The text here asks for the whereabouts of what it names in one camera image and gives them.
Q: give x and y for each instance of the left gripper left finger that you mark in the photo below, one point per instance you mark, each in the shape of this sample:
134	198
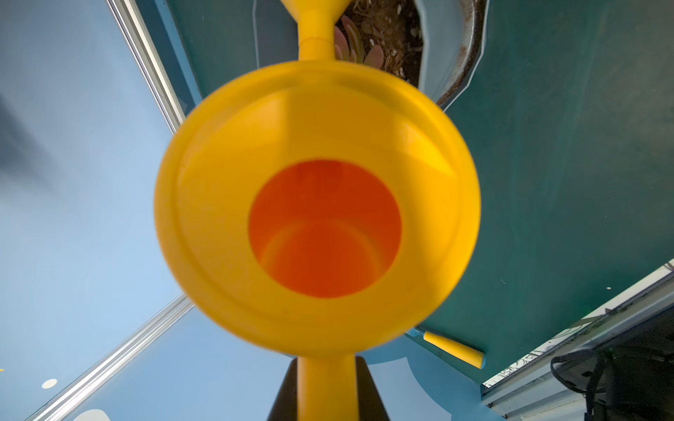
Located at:
285	407

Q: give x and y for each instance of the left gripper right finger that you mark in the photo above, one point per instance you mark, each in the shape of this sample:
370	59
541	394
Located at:
370	404

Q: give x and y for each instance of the yellow plastic watering can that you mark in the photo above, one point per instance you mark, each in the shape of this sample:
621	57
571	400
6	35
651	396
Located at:
318	208

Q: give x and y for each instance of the pink succulent in blue pot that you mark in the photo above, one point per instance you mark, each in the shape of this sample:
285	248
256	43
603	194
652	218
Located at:
349	46

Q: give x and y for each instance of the blue yellow garden hand rake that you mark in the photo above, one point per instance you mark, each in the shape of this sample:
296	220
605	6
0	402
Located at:
459	350

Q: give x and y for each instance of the blue-grey faceted plant pot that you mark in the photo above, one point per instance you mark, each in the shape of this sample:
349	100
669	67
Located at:
276	39

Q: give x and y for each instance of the blue-grey saucer under blue pot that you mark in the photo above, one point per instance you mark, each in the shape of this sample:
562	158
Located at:
473	27

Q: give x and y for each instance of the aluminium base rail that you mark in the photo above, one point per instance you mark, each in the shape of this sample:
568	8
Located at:
649	295

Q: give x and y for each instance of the aluminium frame back bar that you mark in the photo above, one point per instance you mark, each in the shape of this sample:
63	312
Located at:
87	384

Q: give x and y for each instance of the left aluminium frame post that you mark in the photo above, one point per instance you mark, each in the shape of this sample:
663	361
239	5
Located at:
137	37

